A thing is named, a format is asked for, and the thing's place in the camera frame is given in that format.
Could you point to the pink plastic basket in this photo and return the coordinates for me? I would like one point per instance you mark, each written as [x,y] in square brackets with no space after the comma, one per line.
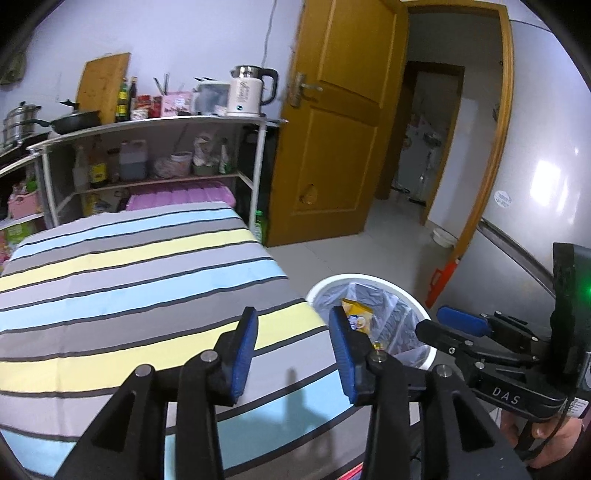
[23,205]

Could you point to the steel steamer pot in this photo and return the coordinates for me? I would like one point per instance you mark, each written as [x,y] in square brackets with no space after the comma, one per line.
[19,123]

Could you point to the black induction cooker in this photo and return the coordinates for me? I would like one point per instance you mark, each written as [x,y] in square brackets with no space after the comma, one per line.
[24,143]

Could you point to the white electric kettle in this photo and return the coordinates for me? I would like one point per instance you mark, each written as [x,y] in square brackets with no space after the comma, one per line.
[245,94]

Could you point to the green detergent bottle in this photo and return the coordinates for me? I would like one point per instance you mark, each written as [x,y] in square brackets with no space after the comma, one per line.
[260,227]

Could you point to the white trash bin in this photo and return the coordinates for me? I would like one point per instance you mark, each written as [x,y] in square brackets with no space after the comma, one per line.
[396,314]

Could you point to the dark soy sauce bottle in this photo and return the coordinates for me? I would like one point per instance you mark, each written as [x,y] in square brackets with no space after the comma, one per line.
[132,94]

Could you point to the green sauce bottle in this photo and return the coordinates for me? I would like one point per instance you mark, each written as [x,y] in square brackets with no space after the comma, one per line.
[121,112]

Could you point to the wooden cutting board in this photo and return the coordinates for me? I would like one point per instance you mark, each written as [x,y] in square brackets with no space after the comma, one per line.
[99,85]

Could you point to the dark oil jug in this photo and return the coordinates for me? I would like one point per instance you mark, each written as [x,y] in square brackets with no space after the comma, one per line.
[133,160]

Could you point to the striped tablecloth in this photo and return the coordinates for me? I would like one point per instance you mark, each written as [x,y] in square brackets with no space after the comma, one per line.
[83,304]

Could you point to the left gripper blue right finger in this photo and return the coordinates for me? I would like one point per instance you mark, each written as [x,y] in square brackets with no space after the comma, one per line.
[351,349]

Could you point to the brown wooden door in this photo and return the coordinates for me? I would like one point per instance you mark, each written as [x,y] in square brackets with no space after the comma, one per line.
[344,88]

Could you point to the black frying pan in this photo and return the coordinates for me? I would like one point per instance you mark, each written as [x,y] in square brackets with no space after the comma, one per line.
[75,121]

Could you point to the grey refrigerator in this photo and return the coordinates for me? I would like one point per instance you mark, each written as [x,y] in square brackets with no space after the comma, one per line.
[541,194]

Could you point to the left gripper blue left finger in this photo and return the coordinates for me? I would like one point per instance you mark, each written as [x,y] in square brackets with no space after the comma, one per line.
[237,348]

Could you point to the pink lidded storage box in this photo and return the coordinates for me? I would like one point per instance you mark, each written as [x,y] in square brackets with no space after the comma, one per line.
[157,195]

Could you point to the person's right hand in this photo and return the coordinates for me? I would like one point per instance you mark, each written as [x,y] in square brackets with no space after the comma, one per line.
[561,436]

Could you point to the clear plastic container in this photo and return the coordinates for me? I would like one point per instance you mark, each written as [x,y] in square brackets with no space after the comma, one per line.
[211,98]

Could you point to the pink utensil holder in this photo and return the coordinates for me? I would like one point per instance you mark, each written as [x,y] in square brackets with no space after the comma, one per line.
[176,104]

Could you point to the yellow snack bag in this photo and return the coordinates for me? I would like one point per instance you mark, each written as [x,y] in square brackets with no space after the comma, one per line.
[359,316]

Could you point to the green hanging cloth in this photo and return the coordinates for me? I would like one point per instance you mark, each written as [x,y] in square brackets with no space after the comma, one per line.
[15,70]

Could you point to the white kitchen shelf unit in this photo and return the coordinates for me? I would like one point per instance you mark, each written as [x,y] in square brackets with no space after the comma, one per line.
[84,172]

